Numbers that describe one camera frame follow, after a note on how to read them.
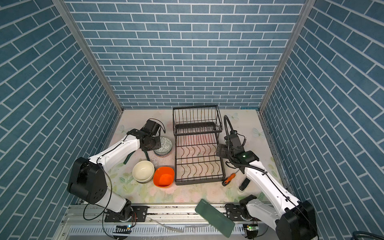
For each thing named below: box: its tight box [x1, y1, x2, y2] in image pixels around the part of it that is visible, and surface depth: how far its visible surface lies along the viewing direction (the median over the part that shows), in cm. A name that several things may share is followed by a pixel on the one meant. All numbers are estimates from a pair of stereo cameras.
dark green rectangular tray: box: [195, 198, 235, 238], surface depth 74 cm
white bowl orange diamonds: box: [153, 137, 173, 158], surface depth 93 cm
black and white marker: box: [239, 177, 251, 191], surface depth 81 cm
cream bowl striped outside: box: [132, 160, 155, 184], surface depth 83 cm
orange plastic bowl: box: [153, 166, 175, 189], surface depth 86 cm
